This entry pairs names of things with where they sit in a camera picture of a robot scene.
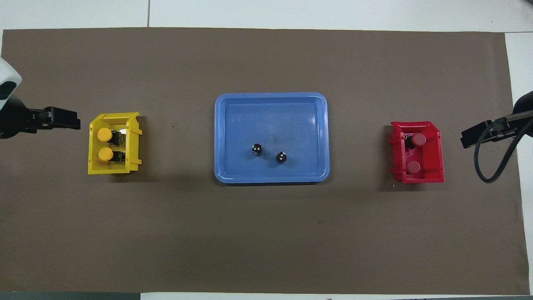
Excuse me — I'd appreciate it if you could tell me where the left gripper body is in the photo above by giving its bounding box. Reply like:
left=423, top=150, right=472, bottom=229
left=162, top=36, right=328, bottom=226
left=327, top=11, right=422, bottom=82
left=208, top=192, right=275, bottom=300
left=0, top=57, right=30, bottom=139

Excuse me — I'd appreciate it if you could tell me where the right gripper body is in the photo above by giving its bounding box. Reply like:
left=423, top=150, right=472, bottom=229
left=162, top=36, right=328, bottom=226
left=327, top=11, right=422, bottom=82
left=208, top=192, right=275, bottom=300
left=512, top=91, right=533, bottom=138

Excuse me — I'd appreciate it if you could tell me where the yellow push button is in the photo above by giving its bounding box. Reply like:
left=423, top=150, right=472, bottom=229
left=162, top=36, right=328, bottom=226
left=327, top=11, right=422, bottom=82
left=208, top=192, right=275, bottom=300
left=98, top=147, right=126, bottom=163
left=97, top=127, right=126, bottom=145

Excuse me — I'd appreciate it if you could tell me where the red plastic storage bin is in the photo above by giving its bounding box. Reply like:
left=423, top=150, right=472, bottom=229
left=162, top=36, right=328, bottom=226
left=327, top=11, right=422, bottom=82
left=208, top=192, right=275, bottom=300
left=390, top=121, right=445, bottom=184

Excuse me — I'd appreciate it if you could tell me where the yellow plastic storage bin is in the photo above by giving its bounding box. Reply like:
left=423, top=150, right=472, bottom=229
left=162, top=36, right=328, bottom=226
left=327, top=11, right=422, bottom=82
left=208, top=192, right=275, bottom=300
left=87, top=112, right=143, bottom=175

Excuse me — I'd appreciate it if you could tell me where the blue plastic tray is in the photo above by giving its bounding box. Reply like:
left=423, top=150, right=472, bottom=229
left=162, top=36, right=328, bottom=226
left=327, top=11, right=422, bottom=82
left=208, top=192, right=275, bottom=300
left=214, top=92, right=330, bottom=185

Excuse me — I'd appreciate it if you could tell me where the brown paper table mat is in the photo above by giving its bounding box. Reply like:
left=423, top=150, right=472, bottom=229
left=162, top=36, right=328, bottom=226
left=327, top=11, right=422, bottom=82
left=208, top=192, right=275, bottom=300
left=0, top=27, right=530, bottom=295

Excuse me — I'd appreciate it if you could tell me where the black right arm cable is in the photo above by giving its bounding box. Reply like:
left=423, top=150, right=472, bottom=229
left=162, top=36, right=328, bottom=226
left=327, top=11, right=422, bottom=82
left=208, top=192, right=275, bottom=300
left=474, top=119, right=533, bottom=184

